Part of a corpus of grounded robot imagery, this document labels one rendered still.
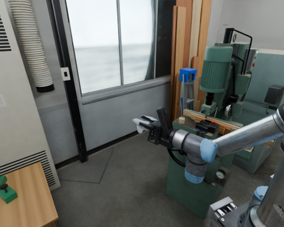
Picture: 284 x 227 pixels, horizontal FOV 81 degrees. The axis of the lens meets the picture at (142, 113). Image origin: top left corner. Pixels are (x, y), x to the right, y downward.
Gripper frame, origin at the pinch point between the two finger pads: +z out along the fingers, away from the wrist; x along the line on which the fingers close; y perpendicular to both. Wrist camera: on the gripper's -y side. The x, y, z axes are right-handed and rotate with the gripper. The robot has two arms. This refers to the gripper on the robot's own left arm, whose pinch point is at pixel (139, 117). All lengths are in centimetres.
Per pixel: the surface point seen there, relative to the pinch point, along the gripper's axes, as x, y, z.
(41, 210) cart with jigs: -31, 76, 51
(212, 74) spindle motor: 67, -19, -7
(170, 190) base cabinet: 76, 106, 11
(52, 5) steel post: 21, -60, 125
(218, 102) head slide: 87, 4, -11
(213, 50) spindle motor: 64, -34, -5
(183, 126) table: 65, 26, 6
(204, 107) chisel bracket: 74, 8, -5
